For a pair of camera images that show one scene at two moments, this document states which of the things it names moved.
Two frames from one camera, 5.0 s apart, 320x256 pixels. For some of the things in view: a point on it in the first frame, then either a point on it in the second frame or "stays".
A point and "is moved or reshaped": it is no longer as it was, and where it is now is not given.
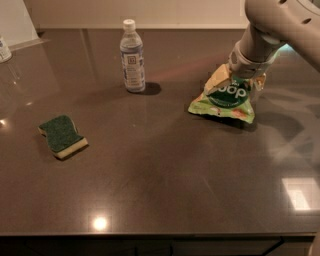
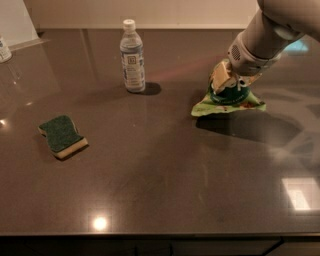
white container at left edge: [5, 52] stays
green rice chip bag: [231, 99] is moved or reshaped
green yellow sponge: [62, 136] stays
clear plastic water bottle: [131, 47] stays
